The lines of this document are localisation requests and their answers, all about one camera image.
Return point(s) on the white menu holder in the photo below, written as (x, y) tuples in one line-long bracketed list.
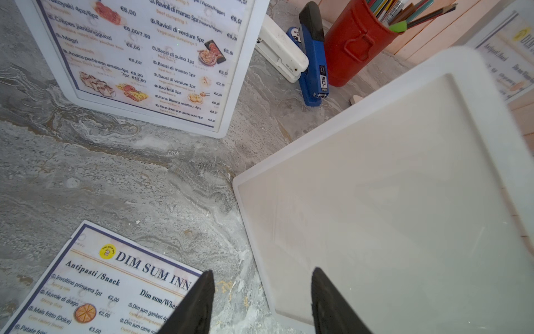
[(179, 64), (506, 45), (417, 202)]

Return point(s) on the red pencil cup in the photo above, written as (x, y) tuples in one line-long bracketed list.
[(355, 39)]

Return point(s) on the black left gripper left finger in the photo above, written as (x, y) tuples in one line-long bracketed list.
[(193, 314)]

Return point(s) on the pencils in cup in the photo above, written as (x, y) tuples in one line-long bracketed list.
[(400, 16)]

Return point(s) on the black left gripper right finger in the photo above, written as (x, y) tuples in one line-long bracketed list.
[(331, 312)]

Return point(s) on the white stapler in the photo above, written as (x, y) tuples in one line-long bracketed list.
[(282, 49)]

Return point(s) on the dim sum inn menu sheet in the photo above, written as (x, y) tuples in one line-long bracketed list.
[(102, 282)]

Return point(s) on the blue stapler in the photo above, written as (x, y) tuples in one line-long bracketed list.
[(309, 37)]

